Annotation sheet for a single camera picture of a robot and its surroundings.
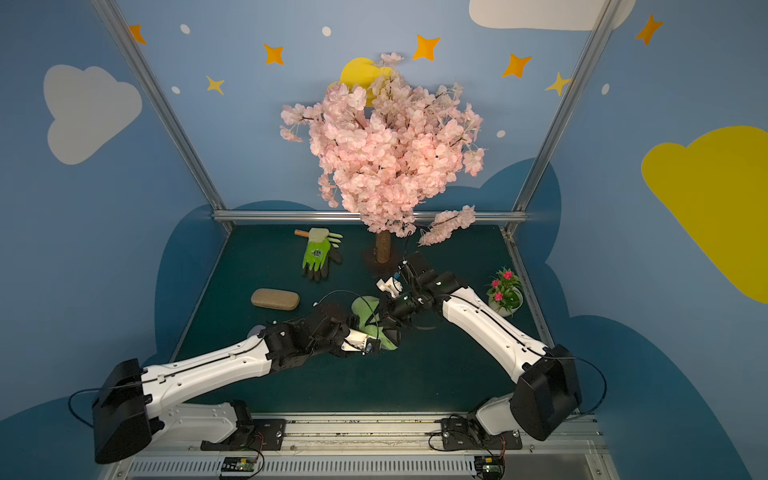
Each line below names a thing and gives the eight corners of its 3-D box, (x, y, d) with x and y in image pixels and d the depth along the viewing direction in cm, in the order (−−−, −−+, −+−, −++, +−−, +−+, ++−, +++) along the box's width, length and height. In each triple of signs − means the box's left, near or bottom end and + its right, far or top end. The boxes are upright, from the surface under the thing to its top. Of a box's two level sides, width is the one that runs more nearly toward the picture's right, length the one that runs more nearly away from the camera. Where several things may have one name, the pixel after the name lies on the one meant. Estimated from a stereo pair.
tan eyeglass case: (252, 310, 99) (248, 305, 97) (257, 293, 103) (254, 288, 101) (297, 310, 99) (294, 305, 97) (300, 293, 104) (298, 288, 101)
